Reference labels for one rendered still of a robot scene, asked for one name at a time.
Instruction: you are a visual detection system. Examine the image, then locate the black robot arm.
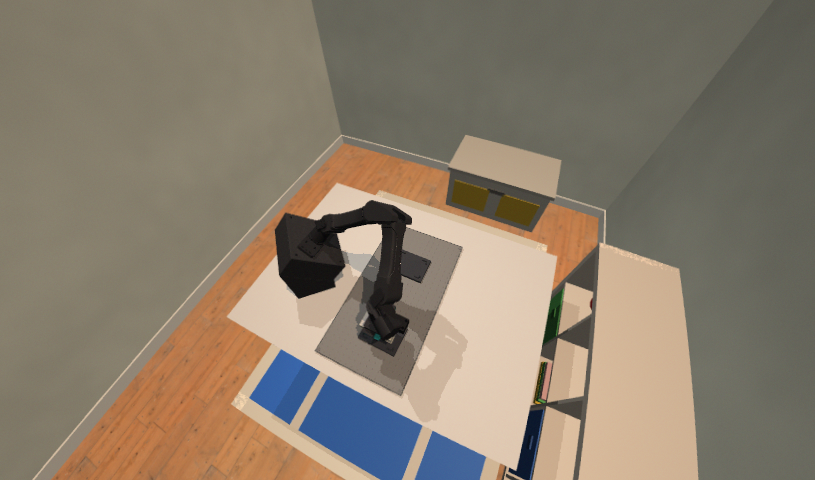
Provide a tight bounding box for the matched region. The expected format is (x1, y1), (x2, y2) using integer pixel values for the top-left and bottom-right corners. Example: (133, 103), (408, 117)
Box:
(297, 200), (412, 341)

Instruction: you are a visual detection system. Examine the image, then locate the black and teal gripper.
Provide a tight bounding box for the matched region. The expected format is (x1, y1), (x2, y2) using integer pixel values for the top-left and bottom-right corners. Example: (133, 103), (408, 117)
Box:
(362, 316), (380, 341)

